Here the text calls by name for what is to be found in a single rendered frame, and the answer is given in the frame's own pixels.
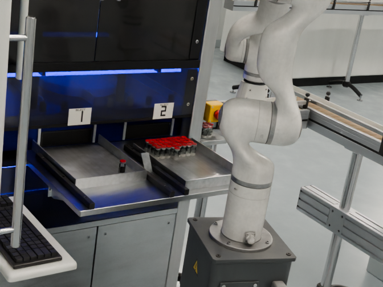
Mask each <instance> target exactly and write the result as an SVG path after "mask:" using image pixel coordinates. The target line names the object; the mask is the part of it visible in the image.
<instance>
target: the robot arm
mask: <svg viewBox="0 0 383 287"><path fill-rule="evenodd" d="M330 2H331V0H260V1H259V6H258V10H257V11H254V12H253V13H249V14H247V15H245V16H243V17H241V18H240V19H238V20H237V21H236V22H235V23H234V24H233V25H232V27H231V29H230V31H229V33H228V36H227V39H226V43H225V51H224V53H225V57H226V59H228V60H230V61H233V62H239V63H245V68H244V72H243V78H244V80H242V81H241V83H240V85H239V88H238V91H237V96H236V97H235V98H231V99H229V100H227V101H226V102H225V103H224V104H223V105H222V106H221V108H220V110H219V114H218V125H219V128H220V130H221V133H222V135H223V137H224V138H225V140H226V142H227V143H228V145H229V147H230V149H231V152H232V155H233V168H232V172H231V178H230V185H229V190H228V195H227V201H226V207H225V213H224V216H223V220H219V221H217V222H214V223H213V224H212V225H211V226H210V229H209V235H210V237H211V238H212V239H213V240H214V241H215V242H216V243H217V244H219V245H221V246H223V247H225V248H227V249H230V250H233V251H238V252H245V253H257V252H262V251H265V250H267V249H269V247H270V246H271V245H272V236H271V234H270V233H269V232H268V231H267V230H266V229H264V228H263V225H264V220H265V217H266V211H267V206H268V200H269V197H270V191H271V186H272V180H273V177H274V163H273V162H272V160H270V159H269V158H268V157H266V156H265V155H263V154H261V153H259V152H258V151H256V150H255V149H253V148H252V147H251V146H250V144H249V143H250V142H256V143H260V144H268V145H275V146H288V145H292V144H294V143H295V142H296V141H297V140H298V139H299V137H300V135H301V131H302V119H301V114H300V110H299V107H298V104H297V101H296V97H295V93H294V88H293V83H292V71H293V66H294V60H295V55H296V49H297V46H298V41H299V38H300V35H301V33H302V32H303V30H304V29H305V28H306V27H307V26H308V25H309V24H310V23H311V22H312V21H314V20H315V19H316V18H317V17H319V16H320V15H321V14H322V13H323V12H325V10H326V9H327V8H328V6H329V4H330ZM290 5H292V8H291V10H290V11H288V10H289V8H290ZM248 36H250V38H249V39H245V38H246V37H248ZM268 87H269V88H270V90H272V91H273V93H274V95H275V101H274V102H272V101H267V92H268Z"/></svg>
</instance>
